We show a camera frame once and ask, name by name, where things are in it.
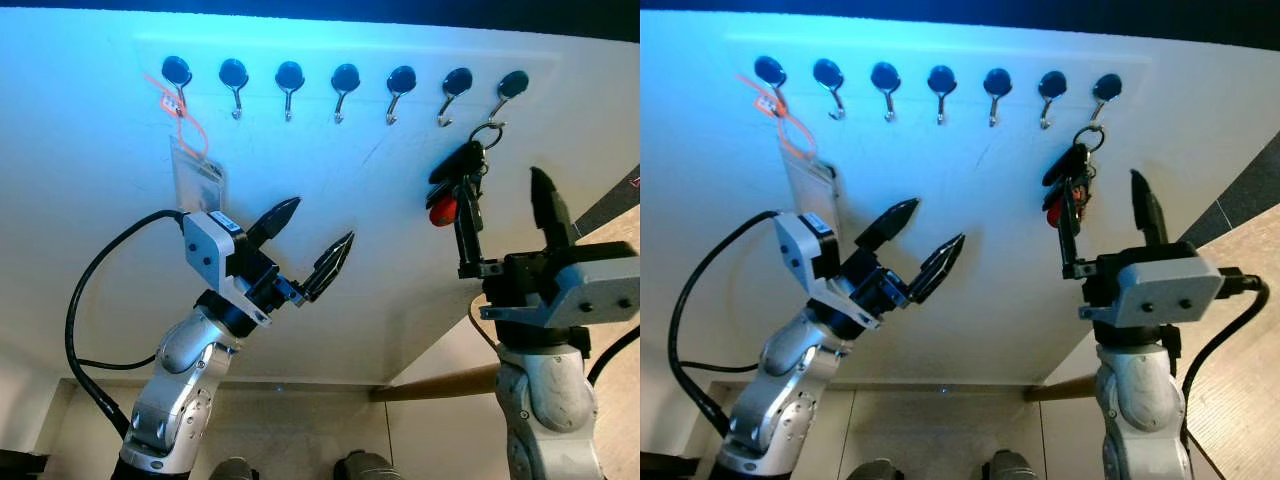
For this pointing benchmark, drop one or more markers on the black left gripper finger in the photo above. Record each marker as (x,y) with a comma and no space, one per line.
(330,268)
(276,220)
(890,222)
(940,268)

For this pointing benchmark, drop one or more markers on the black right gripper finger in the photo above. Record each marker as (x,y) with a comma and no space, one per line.
(550,210)
(1070,240)
(466,240)
(1148,210)

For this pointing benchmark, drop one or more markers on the black and red key bunch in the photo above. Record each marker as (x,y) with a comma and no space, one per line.
(455,163)
(1062,165)

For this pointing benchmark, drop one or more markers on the grey robot right leg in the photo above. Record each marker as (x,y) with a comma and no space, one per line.
(365,466)
(1010,466)

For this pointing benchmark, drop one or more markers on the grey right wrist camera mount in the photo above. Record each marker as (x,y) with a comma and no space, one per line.
(600,295)
(1170,295)

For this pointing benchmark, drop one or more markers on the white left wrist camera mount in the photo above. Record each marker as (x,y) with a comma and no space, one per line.
(798,250)
(205,250)

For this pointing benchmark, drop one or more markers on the black knob metal wall hook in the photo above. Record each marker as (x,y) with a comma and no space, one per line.
(513,84)
(828,73)
(1052,84)
(345,77)
(1106,87)
(289,75)
(769,70)
(885,76)
(401,79)
(941,79)
(457,81)
(997,81)
(177,70)
(233,73)

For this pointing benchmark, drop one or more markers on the white hook rail board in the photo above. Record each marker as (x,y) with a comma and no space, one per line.
(950,52)
(320,50)

